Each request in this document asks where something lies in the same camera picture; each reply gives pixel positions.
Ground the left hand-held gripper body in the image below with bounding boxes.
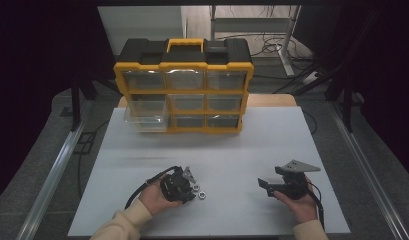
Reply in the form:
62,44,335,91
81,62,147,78
159,165,197,205

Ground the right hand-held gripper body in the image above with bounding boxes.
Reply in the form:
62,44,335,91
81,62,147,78
274,159,322,201

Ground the clear plastic organizer drawer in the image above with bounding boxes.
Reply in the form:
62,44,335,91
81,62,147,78
123,99,170,134

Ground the yellow and black organizer cabinet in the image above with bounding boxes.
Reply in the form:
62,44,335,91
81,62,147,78
112,37,255,135

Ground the person's left hand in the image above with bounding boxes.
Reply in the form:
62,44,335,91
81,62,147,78
138,179,184,217

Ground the person's right hand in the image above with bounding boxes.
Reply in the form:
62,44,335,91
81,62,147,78
272,175,320,225

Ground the white table mat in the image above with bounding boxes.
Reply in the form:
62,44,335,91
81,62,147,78
67,106,352,238

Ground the wooden table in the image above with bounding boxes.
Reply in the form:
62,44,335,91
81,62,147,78
117,93,298,109

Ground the grid of clear bins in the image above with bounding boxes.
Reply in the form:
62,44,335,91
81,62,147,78
122,68,248,129

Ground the black metal stand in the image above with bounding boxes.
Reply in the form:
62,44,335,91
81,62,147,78
324,63,356,134
69,74,99,132

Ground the white power strip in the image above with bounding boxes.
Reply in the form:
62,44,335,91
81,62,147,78
301,70,322,85

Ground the white panel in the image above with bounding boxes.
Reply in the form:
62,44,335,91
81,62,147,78
97,5,188,57

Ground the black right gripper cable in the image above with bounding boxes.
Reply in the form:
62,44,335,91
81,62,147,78
305,179,326,231

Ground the aluminium floor rail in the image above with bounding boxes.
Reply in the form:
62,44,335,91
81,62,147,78
15,99,95,240
327,100,409,240

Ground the bundle of black floor cables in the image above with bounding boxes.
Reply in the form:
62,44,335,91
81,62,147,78
250,31,315,66

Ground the white metal desk frame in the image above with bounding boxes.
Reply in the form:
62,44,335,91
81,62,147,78
209,4,302,78

